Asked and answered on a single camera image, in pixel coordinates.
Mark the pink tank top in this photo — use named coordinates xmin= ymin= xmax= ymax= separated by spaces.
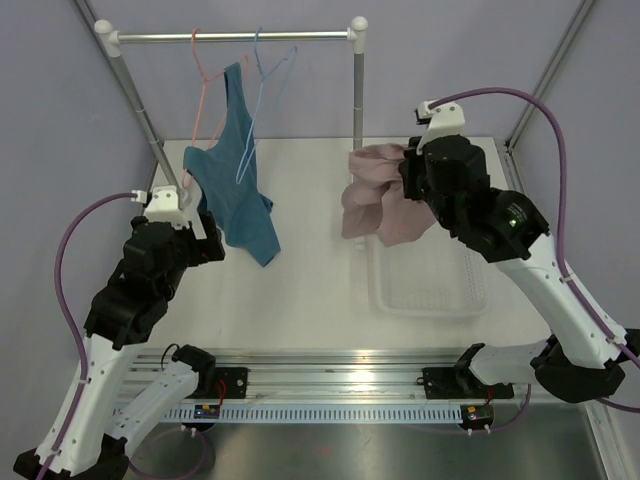
xmin=341 ymin=143 xmax=436 ymax=247

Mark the blue plastic hanger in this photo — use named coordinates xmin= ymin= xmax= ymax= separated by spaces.
xmin=235 ymin=26 xmax=298 ymax=185

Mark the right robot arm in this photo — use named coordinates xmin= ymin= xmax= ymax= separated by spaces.
xmin=398 ymin=135 xmax=639 ymax=403

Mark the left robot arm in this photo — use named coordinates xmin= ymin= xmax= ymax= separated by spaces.
xmin=13 ymin=212 xmax=225 ymax=479

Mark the blue tank top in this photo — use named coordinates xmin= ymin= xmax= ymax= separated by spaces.
xmin=183 ymin=63 xmax=281 ymax=267

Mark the pink plastic hanger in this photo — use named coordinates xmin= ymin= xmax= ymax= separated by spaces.
xmin=181 ymin=28 xmax=250 ymax=190

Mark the white plastic basket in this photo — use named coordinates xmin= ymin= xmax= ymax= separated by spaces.
xmin=367 ymin=226 xmax=490 ymax=319

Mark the metal clothes rack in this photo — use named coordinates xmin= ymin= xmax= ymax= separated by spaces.
xmin=93 ymin=16 xmax=369 ymax=198

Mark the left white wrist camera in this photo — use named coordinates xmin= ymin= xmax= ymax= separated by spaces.
xmin=131 ymin=185 xmax=206 ymax=240

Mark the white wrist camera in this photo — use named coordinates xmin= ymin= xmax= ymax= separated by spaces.
xmin=131 ymin=185 xmax=206 ymax=240
xmin=415 ymin=101 xmax=465 ymax=155

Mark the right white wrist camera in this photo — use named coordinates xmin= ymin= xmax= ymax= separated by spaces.
xmin=415 ymin=101 xmax=465 ymax=155

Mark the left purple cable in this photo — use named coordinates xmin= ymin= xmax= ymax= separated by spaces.
xmin=39 ymin=192 xmax=151 ymax=476

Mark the purple cable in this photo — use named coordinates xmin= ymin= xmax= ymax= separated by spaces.
xmin=429 ymin=87 xmax=640 ymax=414
xmin=39 ymin=192 xmax=151 ymax=476

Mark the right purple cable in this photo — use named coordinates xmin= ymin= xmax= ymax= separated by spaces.
xmin=429 ymin=87 xmax=640 ymax=414

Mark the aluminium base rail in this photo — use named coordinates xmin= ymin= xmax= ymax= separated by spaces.
xmin=99 ymin=349 xmax=614 ymax=406

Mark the aluminium frame post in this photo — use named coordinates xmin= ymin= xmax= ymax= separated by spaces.
xmin=505 ymin=0 xmax=599 ymax=154

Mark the white slotted cable duct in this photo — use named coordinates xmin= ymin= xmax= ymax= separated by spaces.
xmin=107 ymin=405 xmax=466 ymax=425

